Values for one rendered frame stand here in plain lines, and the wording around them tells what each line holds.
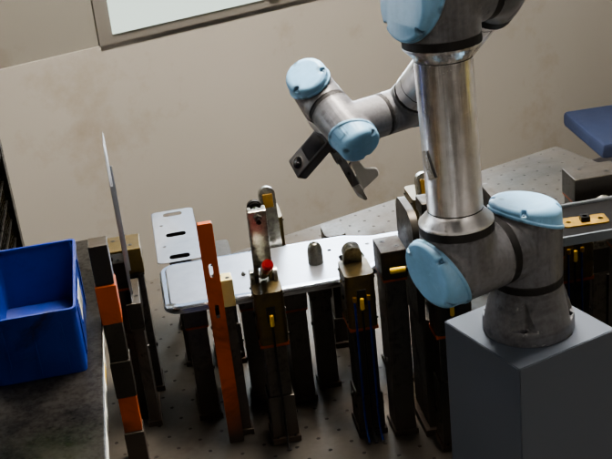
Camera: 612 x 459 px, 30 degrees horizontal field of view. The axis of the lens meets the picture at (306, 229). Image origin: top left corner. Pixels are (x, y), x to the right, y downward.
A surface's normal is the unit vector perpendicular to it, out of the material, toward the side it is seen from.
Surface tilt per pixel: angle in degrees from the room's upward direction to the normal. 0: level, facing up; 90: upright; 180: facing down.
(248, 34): 90
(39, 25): 90
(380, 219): 0
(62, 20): 90
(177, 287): 0
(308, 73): 41
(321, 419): 0
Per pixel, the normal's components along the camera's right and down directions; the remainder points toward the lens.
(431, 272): -0.81, 0.42
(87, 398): -0.10, -0.91
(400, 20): -0.84, 0.18
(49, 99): 0.49, 0.32
